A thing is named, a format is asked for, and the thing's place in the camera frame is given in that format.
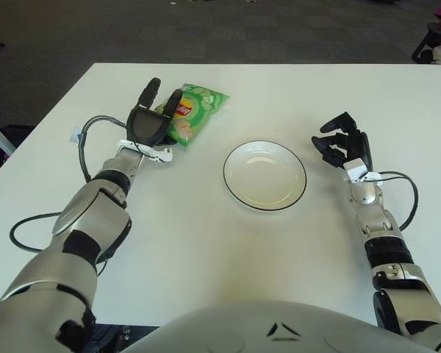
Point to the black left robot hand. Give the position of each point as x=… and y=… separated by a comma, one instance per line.
x=145, y=127

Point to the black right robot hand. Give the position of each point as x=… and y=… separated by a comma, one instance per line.
x=356, y=145

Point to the green potato chips bag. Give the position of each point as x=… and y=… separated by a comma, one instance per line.
x=202, y=106

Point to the white plate with black rim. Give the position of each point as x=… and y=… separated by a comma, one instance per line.
x=264, y=180

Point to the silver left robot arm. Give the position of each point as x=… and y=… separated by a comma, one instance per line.
x=88, y=217

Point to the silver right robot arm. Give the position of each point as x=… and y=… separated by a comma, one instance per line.
x=397, y=290

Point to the black office chair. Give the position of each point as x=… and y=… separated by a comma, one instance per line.
x=420, y=48

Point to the white table leg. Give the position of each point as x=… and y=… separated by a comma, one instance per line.
x=0, y=136

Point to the silver robot torso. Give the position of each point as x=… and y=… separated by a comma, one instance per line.
x=224, y=331

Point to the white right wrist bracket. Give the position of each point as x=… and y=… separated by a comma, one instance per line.
x=354, y=166

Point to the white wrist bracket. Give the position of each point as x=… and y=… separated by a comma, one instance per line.
x=161, y=156
x=354, y=166

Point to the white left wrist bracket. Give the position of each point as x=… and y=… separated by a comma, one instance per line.
x=161, y=156

